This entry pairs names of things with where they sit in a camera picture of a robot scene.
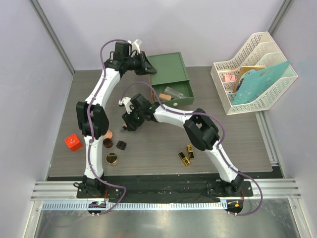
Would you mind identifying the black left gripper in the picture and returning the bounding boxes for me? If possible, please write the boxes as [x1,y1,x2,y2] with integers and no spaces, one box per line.
[124,52,157,76]

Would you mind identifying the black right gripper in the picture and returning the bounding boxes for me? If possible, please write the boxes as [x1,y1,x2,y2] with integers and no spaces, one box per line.
[122,106,145,132]

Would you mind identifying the black square bottle cap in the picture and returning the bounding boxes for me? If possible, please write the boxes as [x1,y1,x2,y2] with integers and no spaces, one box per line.
[116,140,127,150]

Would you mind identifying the peach foundation bottle capped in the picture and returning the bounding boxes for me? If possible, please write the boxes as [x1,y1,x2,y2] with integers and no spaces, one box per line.
[158,93,172,101]

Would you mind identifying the green top drawer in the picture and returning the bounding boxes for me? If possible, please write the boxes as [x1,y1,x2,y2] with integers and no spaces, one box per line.
[151,80,195,108]

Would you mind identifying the peach foundation bottle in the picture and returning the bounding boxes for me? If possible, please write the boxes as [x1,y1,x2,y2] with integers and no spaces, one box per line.
[119,124,127,133]

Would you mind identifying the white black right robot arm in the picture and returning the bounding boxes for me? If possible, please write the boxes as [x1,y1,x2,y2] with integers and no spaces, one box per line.
[118,94,244,196]

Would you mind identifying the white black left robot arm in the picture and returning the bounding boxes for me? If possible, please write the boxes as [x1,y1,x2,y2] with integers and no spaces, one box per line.
[74,39,156,198]

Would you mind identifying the green drawer cabinet shell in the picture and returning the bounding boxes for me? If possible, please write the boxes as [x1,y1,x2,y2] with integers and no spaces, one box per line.
[148,52,190,85]

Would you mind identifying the pink round compact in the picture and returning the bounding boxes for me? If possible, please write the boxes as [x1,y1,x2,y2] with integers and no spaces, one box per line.
[104,130,113,139]

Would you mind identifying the amber small jar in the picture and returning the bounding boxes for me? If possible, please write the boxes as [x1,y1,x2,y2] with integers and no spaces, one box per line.
[103,138,113,148]

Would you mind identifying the gold round compact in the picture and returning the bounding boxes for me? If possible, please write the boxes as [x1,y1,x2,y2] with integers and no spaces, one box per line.
[106,153,118,166]

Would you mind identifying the red cube block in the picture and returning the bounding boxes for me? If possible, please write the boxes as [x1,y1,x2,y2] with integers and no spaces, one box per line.
[64,133,83,152]

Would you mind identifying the gold black lipstick right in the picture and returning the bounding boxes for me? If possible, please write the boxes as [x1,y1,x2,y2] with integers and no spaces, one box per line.
[187,144,195,160]

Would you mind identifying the gold black lipstick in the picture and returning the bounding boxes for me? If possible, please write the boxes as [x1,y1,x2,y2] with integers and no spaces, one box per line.
[178,152,191,167]
[187,144,195,160]

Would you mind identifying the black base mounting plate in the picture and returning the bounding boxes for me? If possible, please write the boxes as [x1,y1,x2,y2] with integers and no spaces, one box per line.
[73,181,254,202]

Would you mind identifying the gold black lipstick left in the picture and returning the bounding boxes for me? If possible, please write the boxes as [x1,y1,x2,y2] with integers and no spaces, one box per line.
[178,152,191,167]

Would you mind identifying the pink sticky note pad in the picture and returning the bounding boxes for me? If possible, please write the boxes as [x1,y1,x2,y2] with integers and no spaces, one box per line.
[222,74,236,82]

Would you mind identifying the brown illustrated book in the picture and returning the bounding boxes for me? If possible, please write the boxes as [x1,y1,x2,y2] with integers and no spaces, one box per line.
[233,66,266,93]

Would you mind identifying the teal plastic folder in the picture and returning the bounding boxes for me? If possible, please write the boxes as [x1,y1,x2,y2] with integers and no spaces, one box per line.
[232,60,290,106]

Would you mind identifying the cream perforated file organizer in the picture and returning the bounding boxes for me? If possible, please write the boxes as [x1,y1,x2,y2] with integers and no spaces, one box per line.
[211,32,298,115]

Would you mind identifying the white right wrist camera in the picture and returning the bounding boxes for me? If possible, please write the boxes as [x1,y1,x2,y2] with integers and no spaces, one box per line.
[118,97,135,114]

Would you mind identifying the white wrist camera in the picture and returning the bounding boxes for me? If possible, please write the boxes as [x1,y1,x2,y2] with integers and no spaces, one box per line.
[127,39,142,54]
[118,97,135,114]

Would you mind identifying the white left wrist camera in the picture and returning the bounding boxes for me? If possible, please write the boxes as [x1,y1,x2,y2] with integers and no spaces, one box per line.
[127,39,142,54]

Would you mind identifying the aluminium front rail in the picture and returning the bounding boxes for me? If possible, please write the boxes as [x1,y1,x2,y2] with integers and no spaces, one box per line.
[31,179,301,211]

